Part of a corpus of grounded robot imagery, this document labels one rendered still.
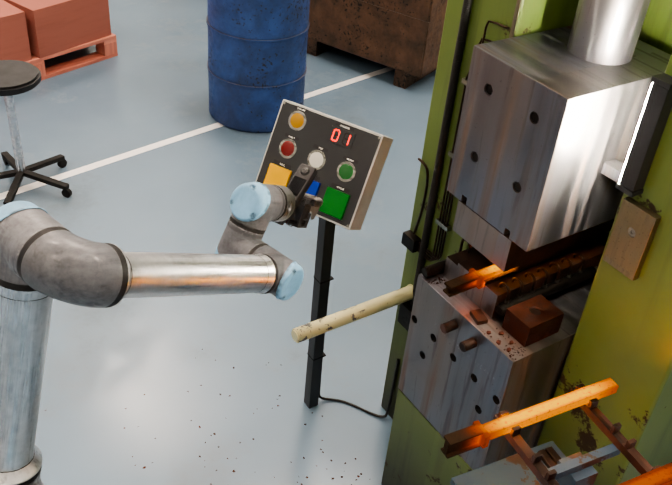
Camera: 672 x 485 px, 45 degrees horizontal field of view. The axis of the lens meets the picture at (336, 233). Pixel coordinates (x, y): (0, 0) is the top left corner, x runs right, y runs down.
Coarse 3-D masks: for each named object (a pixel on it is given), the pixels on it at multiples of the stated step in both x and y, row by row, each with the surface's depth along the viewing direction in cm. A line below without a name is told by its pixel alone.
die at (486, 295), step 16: (448, 256) 217; (464, 256) 218; (480, 256) 217; (560, 256) 219; (576, 256) 220; (592, 256) 220; (448, 272) 219; (464, 272) 212; (512, 272) 211; (544, 272) 213; (496, 288) 206; (512, 288) 206; (528, 288) 210; (480, 304) 210; (496, 304) 205
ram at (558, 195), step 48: (480, 48) 185; (528, 48) 187; (480, 96) 189; (528, 96) 176; (576, 96) 168; (624, 96) 178; (480, 144) 194; (528, 144) 180; (576, 144) 177; (624, 144) 188; (480, 192) 198; (528, 192) 184; (576, 192) 188; (528, 240) 188
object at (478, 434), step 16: (592, 384) 181; (608, 384) 181; (560, 400) 176; (576, 400) 176; (512, 416) 171; (528, 416) 171; (544, 416) 173; (464, 432) 165; (480, 432) 165; (496, 432) 168; (448, 448) 164; (464, 448) 166
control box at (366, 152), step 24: (288, 120) 235; (312, 120) 232; (336, 120) 229; (312, 144) 232; (336, 144) 229; (360, 144) 226; (384, 144) 226; (264, 168) 238; (288, 168) 235; (336, 168) 229; (360, 168) 226; (360, 192) 226; (360, 216) 230
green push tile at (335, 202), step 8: (328, 192) 229; (336, 192) 228; (328, 200) 229; (336, 200) 228; (344, 200) 227; (320, 208) 230; (328, 208) 229; (336, 208) 228; (344, 208) 227; (336, 216) 228
